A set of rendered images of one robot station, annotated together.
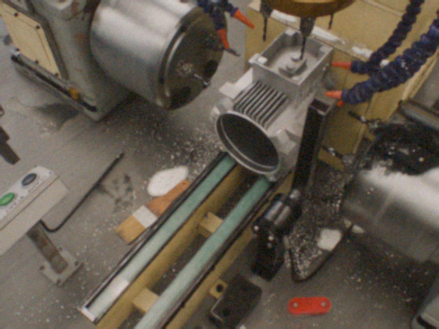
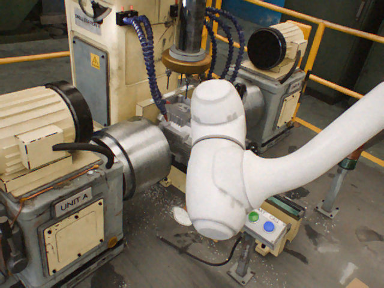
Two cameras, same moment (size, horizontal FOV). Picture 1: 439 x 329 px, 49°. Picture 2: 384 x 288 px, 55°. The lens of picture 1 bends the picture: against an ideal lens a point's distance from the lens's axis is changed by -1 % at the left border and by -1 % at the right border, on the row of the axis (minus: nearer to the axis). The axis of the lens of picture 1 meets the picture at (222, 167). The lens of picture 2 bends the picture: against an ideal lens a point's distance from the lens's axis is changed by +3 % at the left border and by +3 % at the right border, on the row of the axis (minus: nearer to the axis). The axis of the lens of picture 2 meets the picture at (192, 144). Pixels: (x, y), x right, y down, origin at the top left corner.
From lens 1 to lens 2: 128 cm
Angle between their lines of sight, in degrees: 63
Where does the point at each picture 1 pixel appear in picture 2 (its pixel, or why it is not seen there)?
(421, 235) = (260, 107)
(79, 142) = (140, 261)
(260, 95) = not seen: hidden behind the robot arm
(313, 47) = (173, 99)
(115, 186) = (182, 241)
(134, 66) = (160, 160)
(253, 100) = not seen: hidden behind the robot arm
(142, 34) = (152, 141)
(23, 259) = not seen: outside the picture
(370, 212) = (249, 116)
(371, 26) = (162, 86)
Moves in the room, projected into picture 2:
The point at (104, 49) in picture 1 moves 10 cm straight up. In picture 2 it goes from (141, 170) to (142, 144)
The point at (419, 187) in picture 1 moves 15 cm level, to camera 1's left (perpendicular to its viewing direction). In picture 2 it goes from (250, 95) to (252, 111)
